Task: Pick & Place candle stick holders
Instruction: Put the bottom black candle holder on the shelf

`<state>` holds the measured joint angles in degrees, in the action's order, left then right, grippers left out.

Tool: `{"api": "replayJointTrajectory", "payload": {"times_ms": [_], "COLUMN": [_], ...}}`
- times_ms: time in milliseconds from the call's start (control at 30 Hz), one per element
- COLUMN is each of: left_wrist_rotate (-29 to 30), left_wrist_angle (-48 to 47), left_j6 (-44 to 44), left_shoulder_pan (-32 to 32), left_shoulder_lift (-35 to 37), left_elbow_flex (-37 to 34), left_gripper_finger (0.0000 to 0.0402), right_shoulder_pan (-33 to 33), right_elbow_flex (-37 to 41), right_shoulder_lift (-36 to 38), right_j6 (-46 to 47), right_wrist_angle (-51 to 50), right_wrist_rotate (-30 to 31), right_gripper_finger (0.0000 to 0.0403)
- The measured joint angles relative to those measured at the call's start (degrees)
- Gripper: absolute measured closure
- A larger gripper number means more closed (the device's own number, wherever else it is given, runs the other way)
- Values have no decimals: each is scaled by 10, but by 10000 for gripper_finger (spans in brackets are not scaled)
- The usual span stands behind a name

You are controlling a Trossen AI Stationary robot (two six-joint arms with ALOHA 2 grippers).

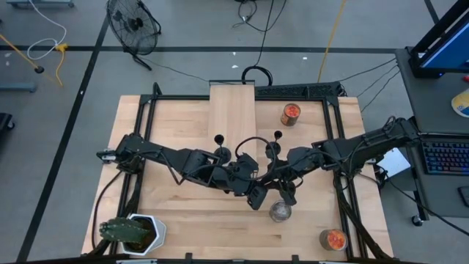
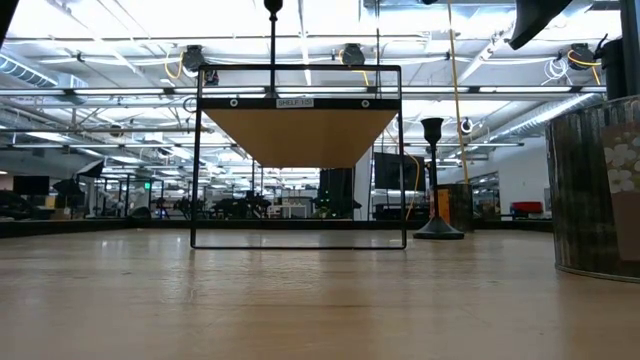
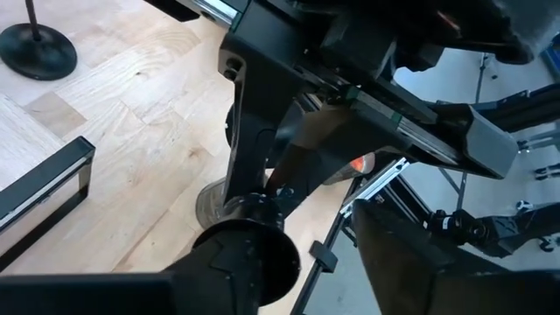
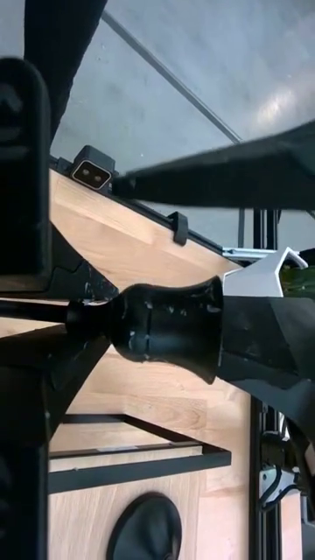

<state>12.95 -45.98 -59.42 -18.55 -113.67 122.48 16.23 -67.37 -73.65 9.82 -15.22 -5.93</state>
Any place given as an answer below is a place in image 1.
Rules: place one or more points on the grey computer desk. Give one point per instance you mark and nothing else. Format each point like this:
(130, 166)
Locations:
(432, 106)

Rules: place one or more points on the white hexagonal plant pot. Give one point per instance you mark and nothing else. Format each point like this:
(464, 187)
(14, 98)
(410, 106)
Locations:
(159, 232)

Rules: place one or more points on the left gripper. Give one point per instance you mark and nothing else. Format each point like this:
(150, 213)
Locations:
(240, 179)

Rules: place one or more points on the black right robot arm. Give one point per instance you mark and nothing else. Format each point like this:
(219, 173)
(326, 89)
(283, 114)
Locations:
(348, 146)

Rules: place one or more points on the black metal table frame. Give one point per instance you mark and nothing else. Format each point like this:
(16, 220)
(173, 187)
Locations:
(183, 98)

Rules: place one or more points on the green cactus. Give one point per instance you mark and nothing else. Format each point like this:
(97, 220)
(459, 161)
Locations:
(121, 230)

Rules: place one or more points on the yellow blue round object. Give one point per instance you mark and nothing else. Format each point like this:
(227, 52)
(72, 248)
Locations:
(462, 104)

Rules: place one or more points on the grey metal floor bar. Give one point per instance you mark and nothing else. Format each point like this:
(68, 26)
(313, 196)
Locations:
(18, 87)
(40, 3)

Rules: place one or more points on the black floor fan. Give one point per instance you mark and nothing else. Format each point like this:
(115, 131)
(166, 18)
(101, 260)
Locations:
(132, 25)

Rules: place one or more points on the computer monitor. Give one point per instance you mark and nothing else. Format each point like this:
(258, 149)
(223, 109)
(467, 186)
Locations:
(450, 47)

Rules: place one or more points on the black curved corner bracket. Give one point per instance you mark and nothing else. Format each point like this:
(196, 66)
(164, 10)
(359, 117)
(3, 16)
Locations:
(157, 91)

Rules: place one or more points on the black candle stick holder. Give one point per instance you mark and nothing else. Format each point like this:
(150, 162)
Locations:
(278, 134)
(219, 138)

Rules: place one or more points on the black wheeled object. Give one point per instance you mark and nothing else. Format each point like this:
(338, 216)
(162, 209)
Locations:
(5, 121)

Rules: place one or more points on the grey candle glass jar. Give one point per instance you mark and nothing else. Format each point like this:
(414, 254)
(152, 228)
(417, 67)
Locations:
(280, 212)

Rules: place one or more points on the white paper sheet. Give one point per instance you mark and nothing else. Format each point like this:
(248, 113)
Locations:
(394, 163)

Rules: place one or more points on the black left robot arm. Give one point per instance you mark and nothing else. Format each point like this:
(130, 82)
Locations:
(172, 155)

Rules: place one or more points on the wooden riser shelf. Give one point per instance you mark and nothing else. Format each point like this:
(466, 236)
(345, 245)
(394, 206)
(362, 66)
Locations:
(231, 110)

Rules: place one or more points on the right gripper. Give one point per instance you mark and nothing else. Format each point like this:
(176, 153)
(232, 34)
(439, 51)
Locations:
(284, 181)

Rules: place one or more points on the yellow rod with black tip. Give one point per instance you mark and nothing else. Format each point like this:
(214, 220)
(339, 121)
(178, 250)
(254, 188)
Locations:
(39, 69)

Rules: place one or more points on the orange candle glass jar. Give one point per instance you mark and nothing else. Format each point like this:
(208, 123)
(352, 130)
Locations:
(335, 239)
(292, 111)

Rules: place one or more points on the black perforated metal box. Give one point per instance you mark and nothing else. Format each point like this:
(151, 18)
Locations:
(293, 90)

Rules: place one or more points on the backlit black keyboard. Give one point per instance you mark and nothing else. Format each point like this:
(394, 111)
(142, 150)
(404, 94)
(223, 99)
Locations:
(445, 157)

